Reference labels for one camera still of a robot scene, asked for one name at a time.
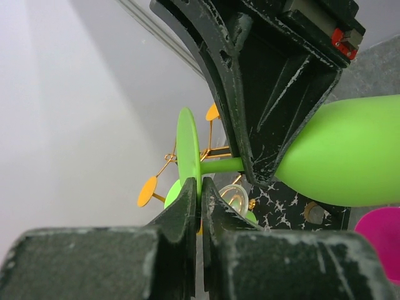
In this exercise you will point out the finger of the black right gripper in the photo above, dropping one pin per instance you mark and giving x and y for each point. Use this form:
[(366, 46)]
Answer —
[(267, 75)]

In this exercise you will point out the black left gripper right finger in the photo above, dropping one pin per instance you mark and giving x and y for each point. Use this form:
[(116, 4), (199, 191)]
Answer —
[(244, 261)]

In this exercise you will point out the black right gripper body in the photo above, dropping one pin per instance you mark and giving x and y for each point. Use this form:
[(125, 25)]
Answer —
[(335, 19)]

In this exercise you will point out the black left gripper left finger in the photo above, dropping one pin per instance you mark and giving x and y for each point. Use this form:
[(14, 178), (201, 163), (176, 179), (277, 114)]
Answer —
[(155, 261)]

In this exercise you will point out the clear champagne glass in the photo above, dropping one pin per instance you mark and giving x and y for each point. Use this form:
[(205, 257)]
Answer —
[(236, 196)]

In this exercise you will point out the yellow wine glass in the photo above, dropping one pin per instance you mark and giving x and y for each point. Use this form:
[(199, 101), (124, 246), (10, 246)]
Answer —
[(212, 113), (147, 191)]

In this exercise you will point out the green wine glass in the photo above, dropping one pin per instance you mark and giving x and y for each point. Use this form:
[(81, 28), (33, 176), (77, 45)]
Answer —
[(347, 154), (176, 189)]

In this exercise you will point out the green wine glass front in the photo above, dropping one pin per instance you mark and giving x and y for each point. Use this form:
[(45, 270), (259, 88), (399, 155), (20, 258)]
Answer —
[(347, 154)]

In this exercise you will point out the pink wine glass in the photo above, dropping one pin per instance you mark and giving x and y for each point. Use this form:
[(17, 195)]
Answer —
[(381, 228)]

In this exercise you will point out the gold wine glass rack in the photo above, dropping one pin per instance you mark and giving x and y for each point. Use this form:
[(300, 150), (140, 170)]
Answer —
[(276, 207)]

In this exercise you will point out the aluminium frame post right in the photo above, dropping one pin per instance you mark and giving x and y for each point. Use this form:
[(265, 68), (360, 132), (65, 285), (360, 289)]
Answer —
[(141, 13)]

